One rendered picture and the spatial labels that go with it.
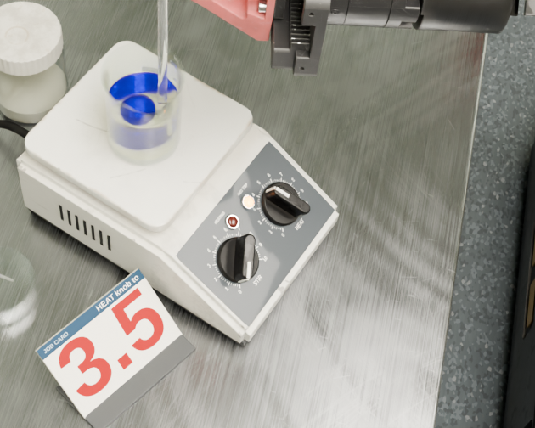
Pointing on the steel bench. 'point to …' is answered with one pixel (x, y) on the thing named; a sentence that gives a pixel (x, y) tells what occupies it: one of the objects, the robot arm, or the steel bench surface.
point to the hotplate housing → (87, 231)
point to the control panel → (208, 238)
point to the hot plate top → (125, 197)
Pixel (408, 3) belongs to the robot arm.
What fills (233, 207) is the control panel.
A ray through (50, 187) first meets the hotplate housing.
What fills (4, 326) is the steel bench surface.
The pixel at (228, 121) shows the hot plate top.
